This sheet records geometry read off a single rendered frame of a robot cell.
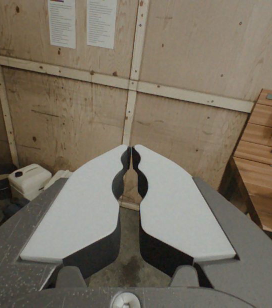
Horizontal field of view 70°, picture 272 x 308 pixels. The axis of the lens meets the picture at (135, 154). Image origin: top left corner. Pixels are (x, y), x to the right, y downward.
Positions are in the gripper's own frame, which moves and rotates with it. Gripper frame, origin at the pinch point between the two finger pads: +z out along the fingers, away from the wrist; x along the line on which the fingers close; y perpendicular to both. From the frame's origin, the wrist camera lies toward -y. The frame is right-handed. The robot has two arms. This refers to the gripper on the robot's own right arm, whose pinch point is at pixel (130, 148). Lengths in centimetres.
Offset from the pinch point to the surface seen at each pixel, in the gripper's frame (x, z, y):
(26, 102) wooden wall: -98, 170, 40
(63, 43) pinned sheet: -53, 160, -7
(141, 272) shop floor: 6, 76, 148
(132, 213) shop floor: -1, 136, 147
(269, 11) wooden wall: 80, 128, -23
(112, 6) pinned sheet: -14, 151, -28
